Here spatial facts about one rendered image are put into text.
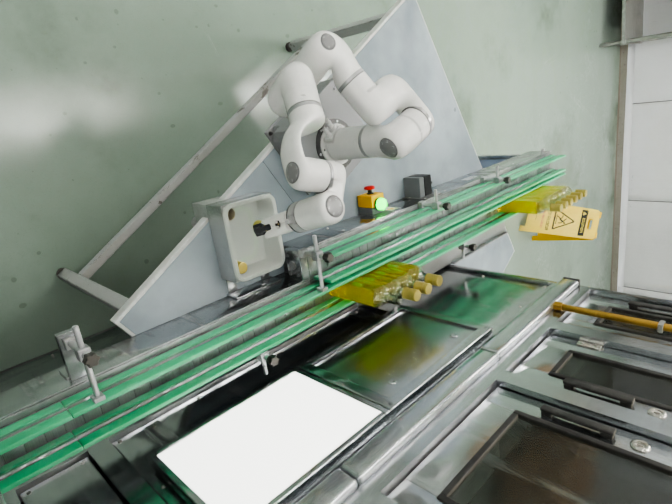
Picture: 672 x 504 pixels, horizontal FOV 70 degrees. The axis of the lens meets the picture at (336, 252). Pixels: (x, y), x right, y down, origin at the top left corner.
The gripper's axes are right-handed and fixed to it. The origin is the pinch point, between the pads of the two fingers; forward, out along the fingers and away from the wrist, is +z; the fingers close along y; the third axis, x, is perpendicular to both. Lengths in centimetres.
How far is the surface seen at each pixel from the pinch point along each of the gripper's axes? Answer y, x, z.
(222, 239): -6.5, 0.5, 12.3
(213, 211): -6.5, 8.5, 11.9
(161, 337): -30.7, -17.7, 13.7
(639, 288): 610, -238, 121
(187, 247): -14.5, 1.4, 17.5
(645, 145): 611, -56, 75
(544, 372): 36, -57, -45
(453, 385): 14, -50, -34
